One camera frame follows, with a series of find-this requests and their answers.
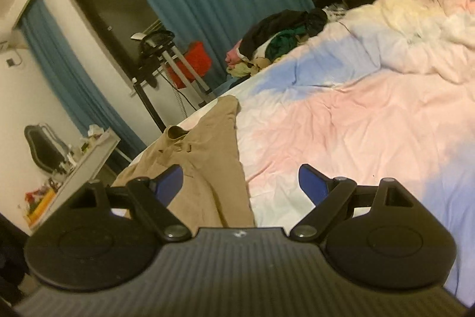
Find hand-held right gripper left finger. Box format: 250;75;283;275
69;165;191;242

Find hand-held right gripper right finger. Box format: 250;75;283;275
289;163;413;242

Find khaki pants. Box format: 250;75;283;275
111;95;257;228

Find pastel tie-dye bed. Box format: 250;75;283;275
137;18;475;301

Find white desk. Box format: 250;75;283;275
27;127;121;231

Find black exercise machine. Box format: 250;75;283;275
130;30;218;133

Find red bag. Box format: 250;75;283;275
166;41;213;89

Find black chair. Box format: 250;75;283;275
24;124;69;175

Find colourful box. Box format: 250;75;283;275
25;187;57;220

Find beige yellow garment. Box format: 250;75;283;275
227;57;276;78

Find pink garment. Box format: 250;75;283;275
225;47;244;67

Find green garment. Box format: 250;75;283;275
265;30;298;60

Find black garment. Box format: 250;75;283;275
240;8;329;56

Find narrow teal curtain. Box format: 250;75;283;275
18;0;147;162

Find black white patterned cloth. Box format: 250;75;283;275
322;4;352;21

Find dark window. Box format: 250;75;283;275
66;0;163;81

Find pastel tie-dye duvet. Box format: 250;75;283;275
343;0;475;84

